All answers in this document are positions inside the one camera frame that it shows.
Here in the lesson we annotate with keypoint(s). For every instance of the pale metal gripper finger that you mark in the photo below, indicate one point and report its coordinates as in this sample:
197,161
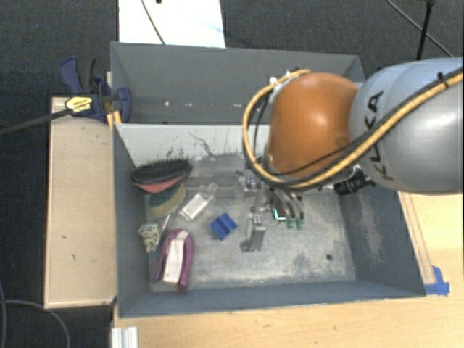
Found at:
249,184
258,236

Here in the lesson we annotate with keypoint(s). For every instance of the blue ridged block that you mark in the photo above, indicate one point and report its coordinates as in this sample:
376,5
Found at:
223,227

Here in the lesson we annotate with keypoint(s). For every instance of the grey metal bin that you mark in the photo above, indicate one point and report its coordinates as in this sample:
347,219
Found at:
290,259

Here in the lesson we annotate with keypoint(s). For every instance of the green and yellow sponge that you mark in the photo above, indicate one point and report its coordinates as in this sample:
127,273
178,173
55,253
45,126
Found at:
166,201

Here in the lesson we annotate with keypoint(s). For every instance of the purple and white stapler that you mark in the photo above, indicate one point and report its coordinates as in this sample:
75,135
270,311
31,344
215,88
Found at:
175,257

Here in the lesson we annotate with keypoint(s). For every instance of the black and red oval brush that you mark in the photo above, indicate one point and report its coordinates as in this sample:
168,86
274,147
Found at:
161,172

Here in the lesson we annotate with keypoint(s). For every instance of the pale patterned toy animal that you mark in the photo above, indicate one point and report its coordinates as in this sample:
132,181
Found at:
149,235

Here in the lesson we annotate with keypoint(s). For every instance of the pale wood flat board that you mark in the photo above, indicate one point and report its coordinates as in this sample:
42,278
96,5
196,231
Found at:
81,209

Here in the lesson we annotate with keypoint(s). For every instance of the black cylinder on white bracket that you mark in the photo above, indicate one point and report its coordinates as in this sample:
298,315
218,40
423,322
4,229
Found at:
348,185

